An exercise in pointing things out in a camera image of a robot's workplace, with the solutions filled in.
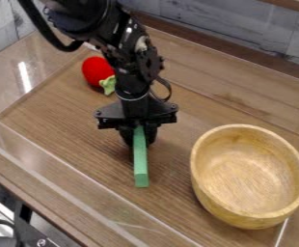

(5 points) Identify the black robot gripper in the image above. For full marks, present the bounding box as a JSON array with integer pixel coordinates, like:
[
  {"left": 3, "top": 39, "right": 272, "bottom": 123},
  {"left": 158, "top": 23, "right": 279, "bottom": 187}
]
[{"left": 94, "top": 96, "right": 179, "bottom": 147}]

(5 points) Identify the green rectangular block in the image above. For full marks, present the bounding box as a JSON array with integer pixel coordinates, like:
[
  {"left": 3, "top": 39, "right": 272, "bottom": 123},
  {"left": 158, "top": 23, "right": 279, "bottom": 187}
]
[{"left": 132, "top": 125, "right": 150, "bottom": 188}]

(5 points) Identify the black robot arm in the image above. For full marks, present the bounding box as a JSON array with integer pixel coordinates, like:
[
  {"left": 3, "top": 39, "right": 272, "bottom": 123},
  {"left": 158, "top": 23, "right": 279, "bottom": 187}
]
[{"left": 18, "top": 0, "right": 178, "bottom": 146}]

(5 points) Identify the light brown wooden bowl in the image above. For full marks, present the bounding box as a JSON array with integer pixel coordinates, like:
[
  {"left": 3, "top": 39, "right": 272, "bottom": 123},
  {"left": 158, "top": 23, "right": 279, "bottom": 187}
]
[{"left": 190, "top": 123, "right": 299, "bottom": 230}]

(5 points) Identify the red plush strawberry toy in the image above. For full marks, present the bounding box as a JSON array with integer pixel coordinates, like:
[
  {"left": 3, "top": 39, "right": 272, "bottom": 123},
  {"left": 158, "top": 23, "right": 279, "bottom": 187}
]
[{"left": 82, "top": 56, "right": 116, "bottom": 96}]

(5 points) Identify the black metal table frame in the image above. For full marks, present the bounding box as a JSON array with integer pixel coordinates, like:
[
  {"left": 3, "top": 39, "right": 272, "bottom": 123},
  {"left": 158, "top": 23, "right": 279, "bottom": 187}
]
[{"left": 15, "top": 200, "right": 68, "bottom": 247}]

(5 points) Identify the black cable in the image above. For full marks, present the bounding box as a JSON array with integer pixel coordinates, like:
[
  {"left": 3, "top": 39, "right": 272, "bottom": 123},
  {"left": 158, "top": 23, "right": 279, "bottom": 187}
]
[{"left": 0, "top": 218, "right": 28, "bottom": 247}]

